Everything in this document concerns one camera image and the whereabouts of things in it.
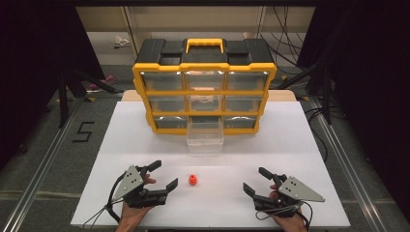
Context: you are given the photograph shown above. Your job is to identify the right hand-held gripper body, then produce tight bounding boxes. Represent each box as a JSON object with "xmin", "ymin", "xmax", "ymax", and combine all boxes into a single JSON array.
[{"xmin": 252, "ymin": 175, "xmax": 326, "ymax": 218}]

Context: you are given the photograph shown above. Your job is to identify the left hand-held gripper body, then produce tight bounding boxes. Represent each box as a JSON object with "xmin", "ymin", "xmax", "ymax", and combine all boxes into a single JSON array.
[{"xmin": 112, "ymin": 164, "xmax": 169, "ymax": 209}]

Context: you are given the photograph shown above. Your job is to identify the clear plastic organizer drawer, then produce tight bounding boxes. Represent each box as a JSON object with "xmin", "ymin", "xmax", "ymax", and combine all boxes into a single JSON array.
[{"xmin": 186, "ymin": 116, "xmax": 225, "ymax": 155}]

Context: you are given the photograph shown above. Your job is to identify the person's right hand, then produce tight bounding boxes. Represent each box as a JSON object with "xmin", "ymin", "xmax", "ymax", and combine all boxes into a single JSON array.
[{"xmin": 269, "ymin": 184, "xmax": 309, "ymax": 232}]

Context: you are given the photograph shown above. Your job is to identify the person's left hand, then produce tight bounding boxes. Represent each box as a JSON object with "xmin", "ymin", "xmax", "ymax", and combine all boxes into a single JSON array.
[{"xmin": 118, "ymin": 174, "xmax": 158, "ymax": 227}]

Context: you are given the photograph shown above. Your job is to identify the group of closed clear drawers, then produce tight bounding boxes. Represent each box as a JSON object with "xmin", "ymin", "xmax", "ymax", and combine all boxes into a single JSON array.
[{"xmin": 140, "ymin": 71, "xmax": 269, "ymax": 130}]

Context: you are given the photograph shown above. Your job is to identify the black stand legs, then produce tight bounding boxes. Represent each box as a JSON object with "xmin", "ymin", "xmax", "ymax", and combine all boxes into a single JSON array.
[
  {"xmin": 57, "ymin": 64, "xmax": 126, "ymax": 130},
  {"xmin": 277, "ymin": 61, "xmax": 334, "ymax": 126}
]

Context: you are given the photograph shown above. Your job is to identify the pink item on floor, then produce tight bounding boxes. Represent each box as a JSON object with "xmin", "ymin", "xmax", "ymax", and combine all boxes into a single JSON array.
[{"xmin": 88, "ymin": 73, "xmax": 117, "ymax": 92}]

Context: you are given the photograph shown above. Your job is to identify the yellow black drawer organizer cabinet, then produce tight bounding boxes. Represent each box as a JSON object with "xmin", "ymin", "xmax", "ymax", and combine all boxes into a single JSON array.
[{"xmin": 132, "ymin": 38, "xmax": 278, "ymax": 136}]

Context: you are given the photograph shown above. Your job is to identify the crumpled white paper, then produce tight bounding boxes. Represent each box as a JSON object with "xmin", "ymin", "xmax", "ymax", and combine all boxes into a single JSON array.
[{"xmin": 113, "ymin": 35, "xmax": 132, "ymax": 49}]

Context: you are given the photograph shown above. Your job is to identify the dark curtain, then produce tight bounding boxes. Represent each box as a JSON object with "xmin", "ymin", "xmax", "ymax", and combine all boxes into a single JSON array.
[
  {"xmin": 297, "ymin": 3, "xmax": 410, "ymax": 221},
  {"xmin": 0, "ymin": 6, "xmax": 105, "ymax": 170}
]

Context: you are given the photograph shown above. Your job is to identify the white shelf unit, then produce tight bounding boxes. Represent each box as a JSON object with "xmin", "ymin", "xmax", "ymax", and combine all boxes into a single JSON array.
[{"xmin": 75, "ymin": 6, "xmax": 315, "ymax": 66}]

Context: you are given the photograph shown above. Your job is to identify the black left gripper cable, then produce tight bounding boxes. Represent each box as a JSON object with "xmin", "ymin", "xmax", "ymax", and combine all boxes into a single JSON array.
[{"xmin": 82, "ymin": 172, "xmax": 129, "ymax": 229}]

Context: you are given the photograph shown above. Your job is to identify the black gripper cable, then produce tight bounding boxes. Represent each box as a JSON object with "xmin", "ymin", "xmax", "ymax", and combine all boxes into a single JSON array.
[
  {"xmin": 302, "ymin": 200, "xmax": 314, "ymax": 230},
  {"xmin": 82, "ymin": 172, "xmax": 129, "ymax": 229}
]

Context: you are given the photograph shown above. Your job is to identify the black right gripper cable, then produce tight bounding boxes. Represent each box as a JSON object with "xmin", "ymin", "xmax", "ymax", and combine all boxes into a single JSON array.
[{"xmin": 302, "ymin": 200, "xmax": 314, "ymax": 230}]

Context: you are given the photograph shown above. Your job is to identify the grey right gripper cable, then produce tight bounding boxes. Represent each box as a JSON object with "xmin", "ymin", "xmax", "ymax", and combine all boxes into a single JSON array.
[{"xmin": 255, "ymin": 206, "xmax": 304, "ymax": 222}]

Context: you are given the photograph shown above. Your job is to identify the black floor cable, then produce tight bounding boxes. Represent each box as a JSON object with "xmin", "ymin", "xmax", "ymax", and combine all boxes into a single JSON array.
[{"xmin": 305, "ymin": 107, "xmax": 331, "ymax": 163}]

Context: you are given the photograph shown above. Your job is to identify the metal floor rail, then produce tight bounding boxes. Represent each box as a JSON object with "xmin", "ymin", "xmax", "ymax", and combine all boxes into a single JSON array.
[
  {"xmin": 0, "ymin": 96, "xmax": 85, "ymax": 232},
  {"xmin": 307, "ymin": 96, "xmax": 386, "ymax": 232}
]

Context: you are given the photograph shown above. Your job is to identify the bundle of black cables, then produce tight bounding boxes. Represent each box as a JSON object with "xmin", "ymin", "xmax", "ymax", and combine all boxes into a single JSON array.
[{"xmin": 257, "ymin": 6, "xmax": 311, "ymax": 75}]

